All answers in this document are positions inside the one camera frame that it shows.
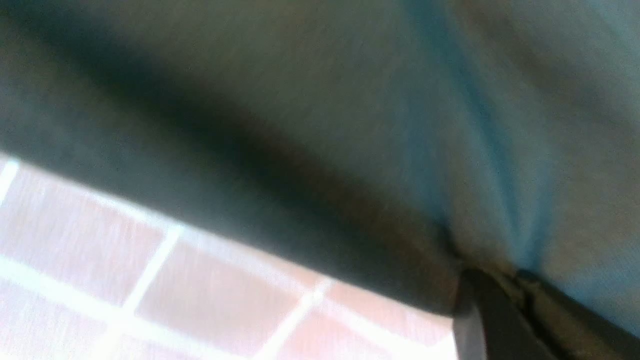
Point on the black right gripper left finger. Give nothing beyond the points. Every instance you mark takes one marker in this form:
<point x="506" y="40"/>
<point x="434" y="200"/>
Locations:
<point x="488" y="326"/>

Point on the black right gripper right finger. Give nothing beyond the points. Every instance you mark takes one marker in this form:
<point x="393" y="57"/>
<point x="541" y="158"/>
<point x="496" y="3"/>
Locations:
<point x="568" y="329"/>

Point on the dark gray long-sleeve top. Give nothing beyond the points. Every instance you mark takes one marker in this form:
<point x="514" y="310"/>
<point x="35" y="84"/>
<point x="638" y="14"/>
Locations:
<point x="384" y="142"/>

